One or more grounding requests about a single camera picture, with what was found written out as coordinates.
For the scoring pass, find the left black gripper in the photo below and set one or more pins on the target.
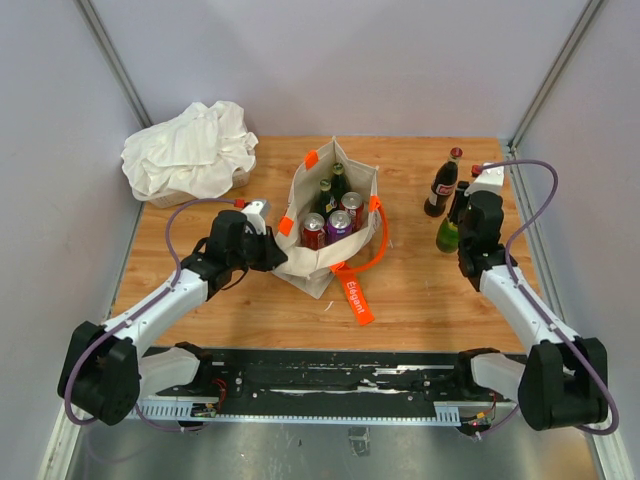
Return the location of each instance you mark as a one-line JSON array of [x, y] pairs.
[[273, 255]]

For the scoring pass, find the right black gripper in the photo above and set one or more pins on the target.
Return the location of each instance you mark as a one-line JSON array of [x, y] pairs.
[[459, 198]]

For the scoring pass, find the cola glass bottle red cap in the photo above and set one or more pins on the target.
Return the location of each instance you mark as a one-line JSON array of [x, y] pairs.
[[443, 184]]

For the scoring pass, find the red cola can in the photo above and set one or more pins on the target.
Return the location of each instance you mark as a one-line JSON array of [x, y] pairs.
[[313, 235], [353, 204]]

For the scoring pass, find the canvas bag orange handles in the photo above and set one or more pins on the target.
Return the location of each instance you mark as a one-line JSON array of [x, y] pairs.
[[312, 270]]

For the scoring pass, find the purple soda can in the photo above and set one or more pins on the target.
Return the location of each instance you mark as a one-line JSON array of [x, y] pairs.
[[339, 226]]

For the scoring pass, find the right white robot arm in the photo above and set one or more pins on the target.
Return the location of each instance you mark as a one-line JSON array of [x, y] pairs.
[[564, 380]]

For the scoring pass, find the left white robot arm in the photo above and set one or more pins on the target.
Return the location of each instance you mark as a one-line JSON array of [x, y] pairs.
[[108, 368]]

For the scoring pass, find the green bottle yellow label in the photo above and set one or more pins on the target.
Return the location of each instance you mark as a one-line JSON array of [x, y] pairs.
[[325, 204]]

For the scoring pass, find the dark green glass bottle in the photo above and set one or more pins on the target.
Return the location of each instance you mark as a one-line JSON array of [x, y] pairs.
[[340, 184]]

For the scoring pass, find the crumpled white cloth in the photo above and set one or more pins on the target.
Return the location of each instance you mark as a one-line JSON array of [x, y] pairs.
[[198, 153]]

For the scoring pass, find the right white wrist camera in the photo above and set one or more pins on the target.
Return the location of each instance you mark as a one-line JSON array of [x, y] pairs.
[[487, 177]]

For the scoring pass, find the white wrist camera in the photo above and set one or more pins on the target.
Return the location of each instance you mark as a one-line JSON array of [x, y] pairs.
[[256, 212], [487, 177]]

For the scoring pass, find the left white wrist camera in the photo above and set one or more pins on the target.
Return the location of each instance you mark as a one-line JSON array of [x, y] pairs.
[[256, 212]]

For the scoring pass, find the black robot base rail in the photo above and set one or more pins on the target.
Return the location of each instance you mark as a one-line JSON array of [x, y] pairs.
[[335, 387]]

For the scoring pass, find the right aluminium frame post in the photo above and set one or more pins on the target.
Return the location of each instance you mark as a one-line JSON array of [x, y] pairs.
[[576, 36]]

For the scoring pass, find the aluminium frame post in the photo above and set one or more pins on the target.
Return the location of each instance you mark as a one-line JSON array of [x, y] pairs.
[[105, 44], [576, 36]]

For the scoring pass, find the left aluminium frame post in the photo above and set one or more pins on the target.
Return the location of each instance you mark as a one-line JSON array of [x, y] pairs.
[[105, 44]]

